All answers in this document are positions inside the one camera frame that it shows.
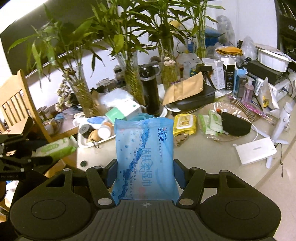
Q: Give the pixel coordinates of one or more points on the brown paper envelope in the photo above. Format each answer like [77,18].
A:
[184,89]

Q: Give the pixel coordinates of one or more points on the black thermos bottle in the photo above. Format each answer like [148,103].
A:
[148,76]

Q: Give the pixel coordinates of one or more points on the brown burlap pouch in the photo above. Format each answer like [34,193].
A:
[180,139]

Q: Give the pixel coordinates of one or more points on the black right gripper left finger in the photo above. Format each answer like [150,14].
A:
[100,180]

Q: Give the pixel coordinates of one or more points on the teal mesh bath loofah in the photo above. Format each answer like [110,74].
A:
[141,116]

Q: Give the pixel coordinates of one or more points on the glass plate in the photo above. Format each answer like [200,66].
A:
[238,110]

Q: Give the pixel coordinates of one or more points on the white serving tray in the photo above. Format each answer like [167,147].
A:
[94,131]

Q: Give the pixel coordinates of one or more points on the white plastic food bowl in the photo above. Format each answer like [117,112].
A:
[273,58]

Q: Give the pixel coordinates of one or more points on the green wet wipes pack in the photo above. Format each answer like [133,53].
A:
[58,149]

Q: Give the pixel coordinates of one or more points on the bamboo plant in glass vase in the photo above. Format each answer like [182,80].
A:
[67,58]

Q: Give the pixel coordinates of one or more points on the black product box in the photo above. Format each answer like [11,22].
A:
[229,77]

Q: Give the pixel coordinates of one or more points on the green white tissue box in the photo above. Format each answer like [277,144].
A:
[123,109]

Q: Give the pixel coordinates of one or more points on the white power bank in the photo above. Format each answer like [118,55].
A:
[255,151]

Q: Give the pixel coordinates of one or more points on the blue wet wipes pack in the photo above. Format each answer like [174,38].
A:
[145,165]

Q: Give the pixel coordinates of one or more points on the dark monitor screen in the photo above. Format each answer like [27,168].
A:
[18,37]

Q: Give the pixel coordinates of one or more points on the pink hand soap bottle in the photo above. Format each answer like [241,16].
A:
[248,90]

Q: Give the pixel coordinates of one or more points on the green white wipes sachet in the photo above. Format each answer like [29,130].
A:
[211,123]

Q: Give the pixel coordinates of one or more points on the yellow wet wipes pack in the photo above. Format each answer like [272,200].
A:
[185,124]

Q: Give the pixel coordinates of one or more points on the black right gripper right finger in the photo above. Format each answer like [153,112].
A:
[191,181]

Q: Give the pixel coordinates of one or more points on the white product box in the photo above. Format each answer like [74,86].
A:
[217,75]

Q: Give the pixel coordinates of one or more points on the bamboo plant vase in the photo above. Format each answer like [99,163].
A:
[118,25]
[154,18]
[196,11]

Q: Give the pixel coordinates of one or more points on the white gimbal stabilizer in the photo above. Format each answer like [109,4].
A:
[285,114]

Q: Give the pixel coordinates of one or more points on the wooden chair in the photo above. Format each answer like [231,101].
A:
[17,106]

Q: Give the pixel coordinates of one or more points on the black zipper case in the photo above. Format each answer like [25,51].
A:
[201,99]

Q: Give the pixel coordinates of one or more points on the black sponge pad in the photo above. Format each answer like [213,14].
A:
[235,126]

